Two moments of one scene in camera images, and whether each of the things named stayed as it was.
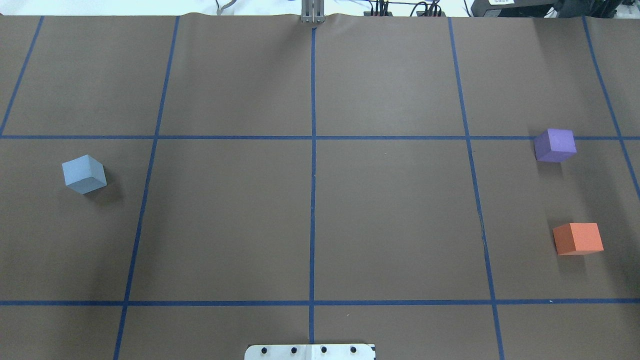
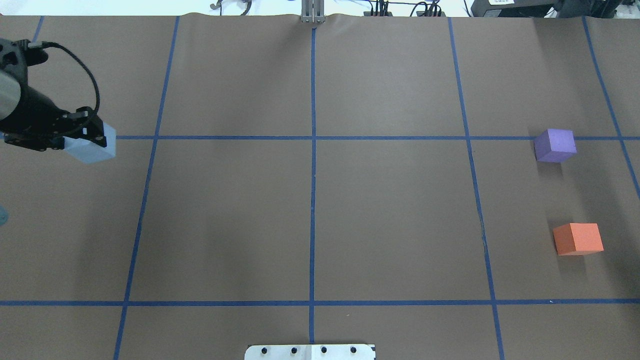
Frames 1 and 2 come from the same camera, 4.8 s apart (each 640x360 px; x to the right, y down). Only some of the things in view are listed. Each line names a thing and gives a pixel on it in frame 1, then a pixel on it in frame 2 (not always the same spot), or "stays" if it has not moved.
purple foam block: (555, 145) stays
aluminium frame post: (313, 11) stays
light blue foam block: (84, 174) → (89, 152)
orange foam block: (577, 238) stays
